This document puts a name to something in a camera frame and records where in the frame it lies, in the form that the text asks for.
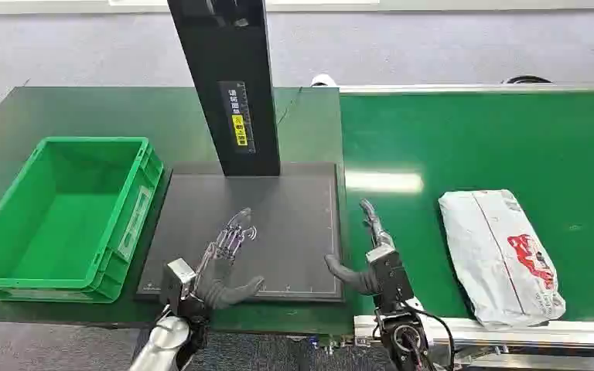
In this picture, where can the black scanner column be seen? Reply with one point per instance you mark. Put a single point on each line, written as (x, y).
(230, 87)

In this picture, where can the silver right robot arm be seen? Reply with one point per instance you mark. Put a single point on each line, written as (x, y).
(402, 335)

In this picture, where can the white label on crate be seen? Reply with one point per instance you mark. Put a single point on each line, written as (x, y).
(134, 223)

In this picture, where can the white round object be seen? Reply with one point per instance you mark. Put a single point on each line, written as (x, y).
(323, 80)

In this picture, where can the green plastic crate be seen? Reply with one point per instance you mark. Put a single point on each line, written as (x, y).
(66, 225)

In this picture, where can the yellow warning sticker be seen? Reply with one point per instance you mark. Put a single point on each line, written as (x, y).
(239, 130)

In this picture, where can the silver conveyor frame rail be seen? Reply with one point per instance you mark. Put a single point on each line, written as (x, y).
(507, 343)

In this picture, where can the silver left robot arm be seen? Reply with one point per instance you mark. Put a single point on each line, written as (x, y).
(166, 343)

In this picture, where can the green conveyor belt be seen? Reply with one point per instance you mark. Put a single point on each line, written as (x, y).
(481, 153)

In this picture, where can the grey plastic parcel bag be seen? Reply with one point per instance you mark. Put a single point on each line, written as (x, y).
(502, 256)

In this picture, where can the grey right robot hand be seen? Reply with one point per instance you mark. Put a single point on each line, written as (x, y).
(384, 271)

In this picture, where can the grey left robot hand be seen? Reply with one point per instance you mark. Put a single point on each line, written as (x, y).
(220, 266)

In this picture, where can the black round object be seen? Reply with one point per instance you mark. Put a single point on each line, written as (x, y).
(526, 80)

